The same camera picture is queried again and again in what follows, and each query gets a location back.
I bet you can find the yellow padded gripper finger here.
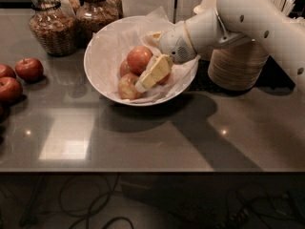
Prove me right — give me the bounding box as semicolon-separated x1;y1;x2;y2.
135;54;173;93

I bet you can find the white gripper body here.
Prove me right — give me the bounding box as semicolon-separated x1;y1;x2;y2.
159;20;197;64

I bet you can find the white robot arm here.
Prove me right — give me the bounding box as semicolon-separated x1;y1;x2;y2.
135;0;305;93

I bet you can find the right red apple in bowl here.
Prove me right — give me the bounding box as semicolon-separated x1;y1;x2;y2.
157;73;171;85

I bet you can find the red apple in bowl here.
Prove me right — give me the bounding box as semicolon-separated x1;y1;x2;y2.
117;73;142;100
157;73;171;85
127;46;153;74

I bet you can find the top red apple in bowl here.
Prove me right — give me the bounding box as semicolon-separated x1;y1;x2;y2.
127;46;153;74

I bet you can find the hidden back apple in bowl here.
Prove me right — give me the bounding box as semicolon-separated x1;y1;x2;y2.
119;59;130;77

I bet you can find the white bowl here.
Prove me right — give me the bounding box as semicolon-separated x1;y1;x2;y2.
83;15;200;107

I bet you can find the front red apple in bowl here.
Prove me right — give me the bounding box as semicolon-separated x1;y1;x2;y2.
117;73;142;100

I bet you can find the red apple on table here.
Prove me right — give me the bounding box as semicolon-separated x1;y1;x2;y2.
0;77;23;103
15;58;44;82

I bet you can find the lower red apple on table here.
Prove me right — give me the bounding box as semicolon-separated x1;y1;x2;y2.
0;77;23;103

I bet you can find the red apple at left edge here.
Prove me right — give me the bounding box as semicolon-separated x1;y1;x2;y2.
0;64;16;78

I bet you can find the white paper liner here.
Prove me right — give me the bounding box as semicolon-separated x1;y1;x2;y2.
86;6;201;105

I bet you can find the rear stack of paper bowls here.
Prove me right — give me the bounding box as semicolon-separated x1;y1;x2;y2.
193;0;221;62

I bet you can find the stack of paper bowls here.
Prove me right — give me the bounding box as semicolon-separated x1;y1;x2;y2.
208;40;269;92
193;0;221;62

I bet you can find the front stack of paper bowls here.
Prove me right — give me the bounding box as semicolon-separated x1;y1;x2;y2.
208;40;269;92

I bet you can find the right glass cereal jar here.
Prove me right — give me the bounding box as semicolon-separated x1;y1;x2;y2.
76;0;119;41

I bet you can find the left glass cereal jar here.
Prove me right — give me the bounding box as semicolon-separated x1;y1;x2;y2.
29;0;78;56

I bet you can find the black cable on floor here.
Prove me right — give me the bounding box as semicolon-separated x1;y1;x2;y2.
18;173;136;229

